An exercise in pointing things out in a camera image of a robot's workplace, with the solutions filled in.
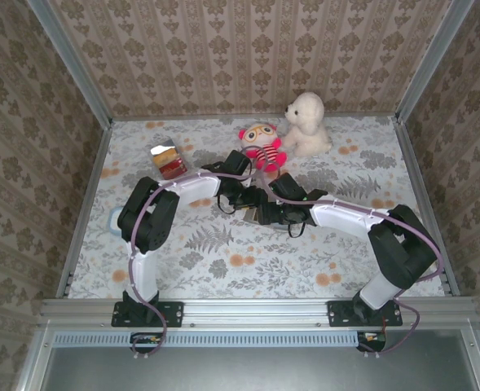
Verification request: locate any grey card holder wallet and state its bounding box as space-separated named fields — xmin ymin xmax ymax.
xmin=241 ymin=206 xmax=290 ymax=234

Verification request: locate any gold credit card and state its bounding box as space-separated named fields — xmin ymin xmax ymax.
xmin=152 ymin=147 xmax=182 ymax=165

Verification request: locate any pink striped plush doll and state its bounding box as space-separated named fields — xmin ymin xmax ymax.
xmin=238 ymin=121 xmax=289 ymax=174

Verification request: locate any floral table cloth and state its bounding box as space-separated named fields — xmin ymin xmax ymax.
xmin=66 ymin=116 xmax=448 ymax=301

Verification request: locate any white plush dog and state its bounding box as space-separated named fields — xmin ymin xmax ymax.
xmin=283 ymin=91 xmax=333 ymax=158

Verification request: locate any grey metal panel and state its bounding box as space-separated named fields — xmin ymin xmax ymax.
xmin=39 ymin=329 xmax=479 ymax=391

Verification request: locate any black controller board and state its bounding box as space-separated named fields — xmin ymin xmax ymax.
xmin=356 ymin=330 xmax=387 ymax=353
xmin=130 ymin=332 xmax=162 ymax=354

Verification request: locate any aluminium frame rail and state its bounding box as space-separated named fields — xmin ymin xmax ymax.
xmin=39 ymin=297 xmax=479 ymax=327

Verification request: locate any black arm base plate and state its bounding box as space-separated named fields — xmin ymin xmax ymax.
xmin=111 ymin=300 xmax=184 ymax=328
xmin=327 ymin=300 xmax=403 ymax=328

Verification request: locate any light blue slotted cable duct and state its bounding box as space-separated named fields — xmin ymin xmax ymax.
xmin=54 ymin=330 xmax=361 ymax=348

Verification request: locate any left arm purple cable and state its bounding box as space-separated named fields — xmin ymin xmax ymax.
xmin=127 ymin=146 xmax=281 ymax=360

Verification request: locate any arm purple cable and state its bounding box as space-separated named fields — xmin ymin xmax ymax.
xmin=253 ymin=165 xmax=444 ymax=358
xmin=127 ymin=146 xmax=281 ymax=360

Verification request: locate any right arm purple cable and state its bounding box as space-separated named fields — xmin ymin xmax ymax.
xmin=253 ymin=165 xmax=444 ymax=358

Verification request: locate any aluminium frame post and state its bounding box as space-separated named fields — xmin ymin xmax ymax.
xmin=394 ymin=0 xmax=475 ymax=123
xmin=27 ymin=0 xmax=114 ymax=127

